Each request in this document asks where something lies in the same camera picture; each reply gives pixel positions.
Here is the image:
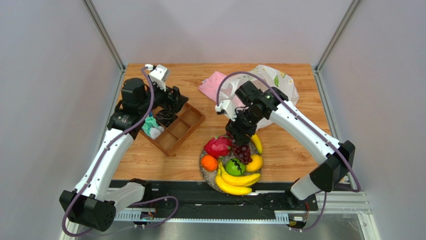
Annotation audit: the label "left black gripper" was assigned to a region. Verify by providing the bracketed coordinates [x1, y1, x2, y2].
[137, 80, 188, 115]

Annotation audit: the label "dark red fake grapes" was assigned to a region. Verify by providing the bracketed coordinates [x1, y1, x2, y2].
[225, 132, 253, 165]

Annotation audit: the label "single yellow fake banana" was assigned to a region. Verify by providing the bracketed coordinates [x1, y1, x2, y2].
[250, 133, 263, 155]

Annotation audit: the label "red fake dragon fruit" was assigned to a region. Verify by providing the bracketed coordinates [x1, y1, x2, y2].
[203, 135, 232, 159]

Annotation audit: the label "green fake melon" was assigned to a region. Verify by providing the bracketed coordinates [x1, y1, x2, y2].
[225, 158, 246, 177]

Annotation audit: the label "yellow fake lemon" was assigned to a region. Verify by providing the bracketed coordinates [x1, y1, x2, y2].
[245, 154, 264, 173]

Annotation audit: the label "orange fake orange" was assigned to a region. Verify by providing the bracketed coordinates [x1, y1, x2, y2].
[200, 154, 218, 172]

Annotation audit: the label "yellow fake banana bunch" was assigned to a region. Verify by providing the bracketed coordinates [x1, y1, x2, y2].
[215, 161, 261, 196]

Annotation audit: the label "white plastic bag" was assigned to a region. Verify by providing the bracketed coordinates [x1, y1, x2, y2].
[213, 64, 300, 118]

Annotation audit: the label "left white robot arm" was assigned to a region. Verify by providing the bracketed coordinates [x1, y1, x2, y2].
[59, 77, 189, 237]

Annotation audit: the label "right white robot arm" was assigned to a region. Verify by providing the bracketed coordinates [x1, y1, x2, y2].
[215, 81, 355, 202]

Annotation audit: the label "brown wooden divided tray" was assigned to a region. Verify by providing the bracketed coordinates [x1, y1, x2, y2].
[140, 103, 206, 157]

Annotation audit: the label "pink folded cloth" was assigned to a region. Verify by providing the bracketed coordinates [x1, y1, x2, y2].
[198, 71, 244, 107]

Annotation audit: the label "white teal rolled sock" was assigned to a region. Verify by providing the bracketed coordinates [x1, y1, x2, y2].
[142, 116, 165, 140]

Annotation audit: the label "speckled round plate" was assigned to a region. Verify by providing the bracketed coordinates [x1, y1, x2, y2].
[199, 141, 262, 193]

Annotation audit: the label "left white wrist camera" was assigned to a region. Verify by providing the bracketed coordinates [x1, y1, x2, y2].
[145, 64, 171, 92]

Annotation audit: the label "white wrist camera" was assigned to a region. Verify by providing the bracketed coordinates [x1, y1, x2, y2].
[215, 99, 237, 122]
[145, 64, 171, 92]

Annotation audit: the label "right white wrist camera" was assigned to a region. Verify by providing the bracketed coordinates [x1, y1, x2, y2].
[215, 99, 237, 122]

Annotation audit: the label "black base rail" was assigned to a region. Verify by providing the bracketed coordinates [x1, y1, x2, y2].
[141, 181, 320, 220]

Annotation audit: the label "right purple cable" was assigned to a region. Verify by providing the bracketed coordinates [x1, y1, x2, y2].
[215, 71, 362, 233]

